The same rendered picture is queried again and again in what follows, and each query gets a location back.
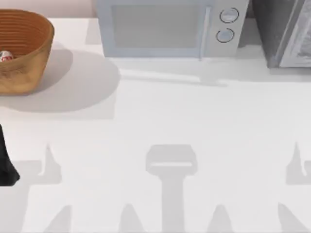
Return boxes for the grey cabinet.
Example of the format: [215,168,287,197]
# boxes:
[252,0,311,69]

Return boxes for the microwave door handle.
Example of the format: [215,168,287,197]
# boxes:
[199,6,211,61]

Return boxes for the round microwave knob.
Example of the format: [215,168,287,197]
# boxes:
[219,7,240,24]
[215,27,235,44]

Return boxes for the brown woven basket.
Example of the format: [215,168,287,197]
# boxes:
[0,9,55,97]

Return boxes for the pale microwave oven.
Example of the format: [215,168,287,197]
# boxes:
[93,0,250,61]

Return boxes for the white and red can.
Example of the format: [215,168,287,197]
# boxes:
[0,50,14,64]

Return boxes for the microwave oven door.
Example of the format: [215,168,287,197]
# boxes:
[94,0,214,59]

